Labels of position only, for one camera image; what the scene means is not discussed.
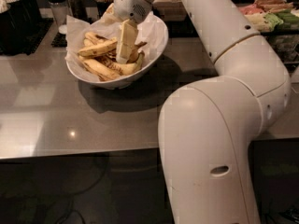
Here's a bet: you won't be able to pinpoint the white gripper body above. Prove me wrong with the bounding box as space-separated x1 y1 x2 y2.
114 0 153 23

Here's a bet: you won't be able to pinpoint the yellow white gripper finger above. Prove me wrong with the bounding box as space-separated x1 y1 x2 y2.
116 20 138 64

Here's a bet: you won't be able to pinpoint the yellow banana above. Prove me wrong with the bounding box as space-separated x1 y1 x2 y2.
78 37 118 58
97 52 145 76
78 56 121 81

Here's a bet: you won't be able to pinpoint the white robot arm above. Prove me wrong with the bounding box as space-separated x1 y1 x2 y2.
158 0 291 224

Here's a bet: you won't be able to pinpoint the white paper bowl liner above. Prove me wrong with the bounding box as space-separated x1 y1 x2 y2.
64 11 167 83

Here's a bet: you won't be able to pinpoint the back left banana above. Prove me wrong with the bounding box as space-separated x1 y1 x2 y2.
83 32 107 47

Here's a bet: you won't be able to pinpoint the white tilted bowl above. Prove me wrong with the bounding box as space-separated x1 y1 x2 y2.
65 11 170 91

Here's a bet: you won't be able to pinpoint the black stir stick holder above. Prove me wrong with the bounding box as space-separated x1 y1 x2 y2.
96 2 111 17

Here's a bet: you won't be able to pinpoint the brown paper napkins stack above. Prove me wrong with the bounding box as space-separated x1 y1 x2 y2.
153 0 187 21

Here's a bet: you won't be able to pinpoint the black napkin holder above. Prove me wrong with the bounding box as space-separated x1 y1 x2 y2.
164 14 198 37

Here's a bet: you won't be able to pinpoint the dark pepper shaker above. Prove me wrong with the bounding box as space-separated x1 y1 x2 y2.
67 0 88 21

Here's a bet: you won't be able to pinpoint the glass shaker dark lid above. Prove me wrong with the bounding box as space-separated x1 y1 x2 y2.
48 0 68 35

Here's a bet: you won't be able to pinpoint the black mesh mat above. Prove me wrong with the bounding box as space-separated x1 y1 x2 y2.
0 18 53 56

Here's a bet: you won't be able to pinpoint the black cylindrical container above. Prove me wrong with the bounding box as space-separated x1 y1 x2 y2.
0 0 42 55

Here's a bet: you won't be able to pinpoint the pink sweetener packets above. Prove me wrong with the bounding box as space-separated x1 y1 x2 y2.
239 5 263 15

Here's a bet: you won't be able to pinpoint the black wire condiment rack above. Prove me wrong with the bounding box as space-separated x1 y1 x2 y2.
253 22 299 74

